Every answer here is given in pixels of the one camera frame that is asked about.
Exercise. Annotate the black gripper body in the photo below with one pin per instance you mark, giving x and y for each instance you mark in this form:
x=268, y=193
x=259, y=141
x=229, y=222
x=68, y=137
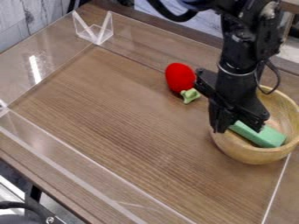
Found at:
x=233, y=90

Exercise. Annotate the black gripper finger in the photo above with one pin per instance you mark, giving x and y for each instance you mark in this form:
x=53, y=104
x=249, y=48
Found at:
x=219, y=113
x=232, y=118

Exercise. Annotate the green rectangular block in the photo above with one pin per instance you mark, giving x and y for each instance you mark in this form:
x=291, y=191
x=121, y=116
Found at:
x=267, y=138

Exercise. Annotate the wooden bowl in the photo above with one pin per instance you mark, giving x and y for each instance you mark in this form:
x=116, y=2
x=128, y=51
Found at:
x=283, y=119

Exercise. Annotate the red plush strawberry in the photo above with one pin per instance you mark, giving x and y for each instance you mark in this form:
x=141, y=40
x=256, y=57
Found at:
x=180, y=81

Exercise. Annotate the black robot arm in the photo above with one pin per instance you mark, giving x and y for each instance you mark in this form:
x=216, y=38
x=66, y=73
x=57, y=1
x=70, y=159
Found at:
x=252, y=38

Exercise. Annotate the metal leg in background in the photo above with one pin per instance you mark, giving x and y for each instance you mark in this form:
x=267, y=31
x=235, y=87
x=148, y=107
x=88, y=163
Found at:
x=285, y=23

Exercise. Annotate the clear acrylic tray wall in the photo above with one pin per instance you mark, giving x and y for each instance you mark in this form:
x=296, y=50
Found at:
x=97, y=195

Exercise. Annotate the clear acrylic corner bracket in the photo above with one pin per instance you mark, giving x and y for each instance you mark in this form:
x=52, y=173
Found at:
x=93, y=33

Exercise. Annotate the black table frame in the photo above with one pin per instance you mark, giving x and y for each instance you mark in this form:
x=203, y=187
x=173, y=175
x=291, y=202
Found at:
x=20, y=207

